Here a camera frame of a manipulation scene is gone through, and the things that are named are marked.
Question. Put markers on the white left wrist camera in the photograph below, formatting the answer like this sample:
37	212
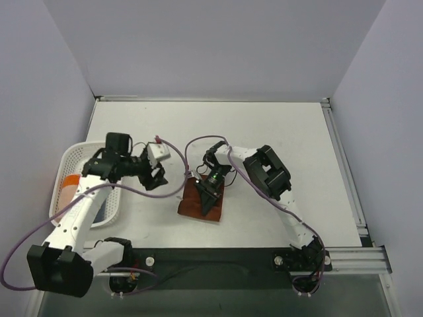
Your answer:
157	152

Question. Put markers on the brown towel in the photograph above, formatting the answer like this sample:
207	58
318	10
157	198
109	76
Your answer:
190	205

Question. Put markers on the blue towel in basket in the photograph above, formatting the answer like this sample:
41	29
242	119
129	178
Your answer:
101	215

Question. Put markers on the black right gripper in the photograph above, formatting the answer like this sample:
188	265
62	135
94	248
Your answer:
210	189

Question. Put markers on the white plastic basket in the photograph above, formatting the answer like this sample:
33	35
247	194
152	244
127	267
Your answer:
72	162

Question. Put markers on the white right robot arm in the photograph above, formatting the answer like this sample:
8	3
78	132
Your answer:
266	173

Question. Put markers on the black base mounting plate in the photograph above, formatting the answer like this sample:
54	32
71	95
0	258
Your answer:
237	269

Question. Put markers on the peach towel in basket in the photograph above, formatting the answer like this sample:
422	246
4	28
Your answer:
65	196

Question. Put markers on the aluminium back frame rail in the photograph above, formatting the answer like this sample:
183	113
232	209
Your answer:
138	99

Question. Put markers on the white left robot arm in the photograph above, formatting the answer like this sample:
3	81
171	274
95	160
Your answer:
61	265

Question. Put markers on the orange towel in basket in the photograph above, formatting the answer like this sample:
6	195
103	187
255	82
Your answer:
71	180

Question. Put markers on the aluminium front frame rail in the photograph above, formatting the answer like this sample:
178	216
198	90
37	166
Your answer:
342	260

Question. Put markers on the aluminium right side rail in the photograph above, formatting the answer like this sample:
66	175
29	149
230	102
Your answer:
349	183

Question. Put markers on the aluminium frame rail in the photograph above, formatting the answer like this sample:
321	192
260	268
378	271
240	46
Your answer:
342	260
138	99

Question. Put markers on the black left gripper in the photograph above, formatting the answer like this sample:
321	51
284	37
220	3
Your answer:
151	174

